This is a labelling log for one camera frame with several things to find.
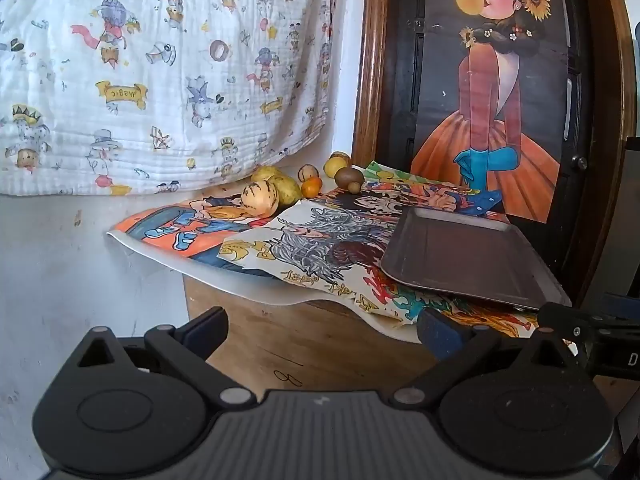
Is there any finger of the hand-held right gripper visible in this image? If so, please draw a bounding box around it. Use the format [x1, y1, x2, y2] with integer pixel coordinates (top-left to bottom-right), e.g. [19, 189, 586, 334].
[538, 302, 607, 347]

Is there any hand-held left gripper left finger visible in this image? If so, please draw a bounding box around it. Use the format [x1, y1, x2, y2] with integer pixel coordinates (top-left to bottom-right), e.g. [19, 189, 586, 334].
[75, 306, 258, 408]

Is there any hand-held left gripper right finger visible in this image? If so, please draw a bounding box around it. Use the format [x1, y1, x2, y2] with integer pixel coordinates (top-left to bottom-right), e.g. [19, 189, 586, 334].
[392, 308, 584, 407]

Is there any metal tray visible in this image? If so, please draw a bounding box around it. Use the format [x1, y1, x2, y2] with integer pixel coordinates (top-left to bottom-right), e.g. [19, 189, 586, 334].
[380, 206, 572, 311]

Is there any striped pepino melon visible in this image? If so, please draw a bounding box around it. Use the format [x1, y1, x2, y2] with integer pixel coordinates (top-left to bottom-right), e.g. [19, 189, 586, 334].
[241, 181, 277, 218]

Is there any large kiwi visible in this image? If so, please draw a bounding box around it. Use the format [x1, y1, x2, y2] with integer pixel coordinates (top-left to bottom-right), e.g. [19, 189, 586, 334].
[334, 166, 366, 188]

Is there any yellow lemon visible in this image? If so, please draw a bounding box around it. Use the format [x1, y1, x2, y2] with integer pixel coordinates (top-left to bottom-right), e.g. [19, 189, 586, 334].
[323, 156, 351, 179]

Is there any grey dragon cartoon poster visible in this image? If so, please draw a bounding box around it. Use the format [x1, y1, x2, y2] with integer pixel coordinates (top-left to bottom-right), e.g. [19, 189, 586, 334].
[217, 199, 566, 343]

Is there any spiky hair cartoon poster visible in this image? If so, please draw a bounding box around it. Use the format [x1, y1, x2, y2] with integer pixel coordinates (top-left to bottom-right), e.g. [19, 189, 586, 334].
[300, 180, 507, 228]

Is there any yellow bear cartoon poster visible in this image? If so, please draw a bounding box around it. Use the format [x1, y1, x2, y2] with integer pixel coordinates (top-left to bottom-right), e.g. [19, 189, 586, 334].
[361, 160, 472, 192]

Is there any printed cartoon blanket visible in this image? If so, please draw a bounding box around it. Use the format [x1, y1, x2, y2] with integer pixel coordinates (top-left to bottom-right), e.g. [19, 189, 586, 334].
[0, 0, 335, 197]

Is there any dark wooden door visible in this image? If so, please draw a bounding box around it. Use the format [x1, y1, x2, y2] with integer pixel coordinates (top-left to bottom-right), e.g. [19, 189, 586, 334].
[375, 0, 608, 301]

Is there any wall poster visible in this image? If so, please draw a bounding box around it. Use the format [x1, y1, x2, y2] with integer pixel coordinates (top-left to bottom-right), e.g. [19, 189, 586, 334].
[410, 0, 572, 224]

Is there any brown door frame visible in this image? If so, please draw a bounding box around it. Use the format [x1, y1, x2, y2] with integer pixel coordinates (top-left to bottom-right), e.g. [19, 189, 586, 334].
[351, 0, 636, 306]

